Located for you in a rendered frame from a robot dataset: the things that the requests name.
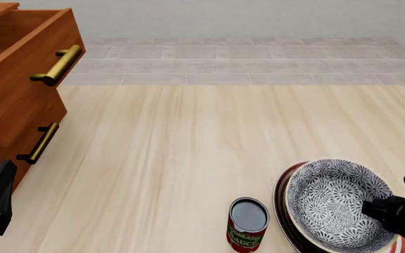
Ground black white patterned bowl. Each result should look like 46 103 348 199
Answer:
285 158 399 252

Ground plate with red rings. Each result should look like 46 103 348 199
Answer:
272 160 405 253

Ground wooden cabinet drawer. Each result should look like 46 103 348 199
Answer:
0 86 68 148
0 7 86 92

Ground tomato sauce tin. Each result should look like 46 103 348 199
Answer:
226 196 271 253

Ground brass drawer handle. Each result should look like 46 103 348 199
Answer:
30 44 84 87
15 122 60 165

